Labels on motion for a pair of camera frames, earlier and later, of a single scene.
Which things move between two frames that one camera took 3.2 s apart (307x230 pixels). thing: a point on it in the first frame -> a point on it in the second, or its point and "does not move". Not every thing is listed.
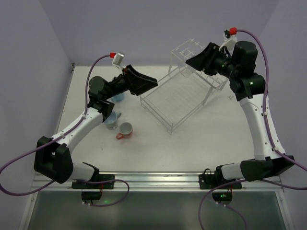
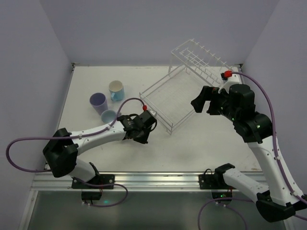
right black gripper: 213,59 -> 210,103
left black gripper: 129,78 -> 141,137
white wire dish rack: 183,91 does not move
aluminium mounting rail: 155,181 does not move
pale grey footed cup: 111,122 does not move
